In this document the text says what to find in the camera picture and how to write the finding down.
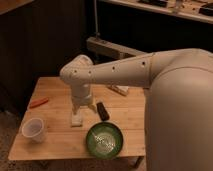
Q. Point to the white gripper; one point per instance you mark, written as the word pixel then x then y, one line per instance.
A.
pixel 81 95

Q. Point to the white sponge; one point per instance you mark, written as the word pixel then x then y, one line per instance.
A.
pixel 76 120

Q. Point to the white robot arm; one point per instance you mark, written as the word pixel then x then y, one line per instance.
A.
pixel 179 102

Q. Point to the dark brown bar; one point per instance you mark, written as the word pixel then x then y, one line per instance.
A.
pixel 102 112

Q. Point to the green bowl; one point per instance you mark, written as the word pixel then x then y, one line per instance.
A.
pixel 104 140

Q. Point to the orange carrot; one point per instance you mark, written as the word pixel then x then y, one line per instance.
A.
pixel 39 102

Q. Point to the white snack packet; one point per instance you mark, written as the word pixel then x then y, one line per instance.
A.
pixel 122 90

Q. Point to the wooden table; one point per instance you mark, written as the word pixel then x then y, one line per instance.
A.
pixel 63 141

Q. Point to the clear plastic cup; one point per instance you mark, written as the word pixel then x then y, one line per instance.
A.
pixel 34 129

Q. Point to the background shelf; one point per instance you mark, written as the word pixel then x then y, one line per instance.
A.
pixel 187 9

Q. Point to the grey metal rail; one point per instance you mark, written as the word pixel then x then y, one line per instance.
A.
pixel 102 47

